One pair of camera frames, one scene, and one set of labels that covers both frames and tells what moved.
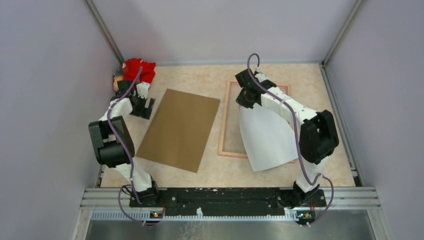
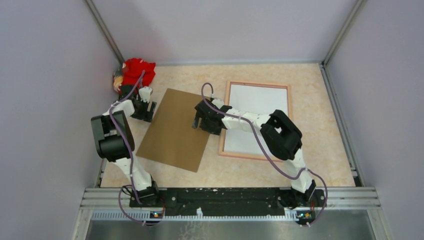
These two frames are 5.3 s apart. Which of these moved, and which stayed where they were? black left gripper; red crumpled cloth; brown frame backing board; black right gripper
Moved: black right gripper
Stayed: brown frame backing board; red crumpled cloth; black left gripper
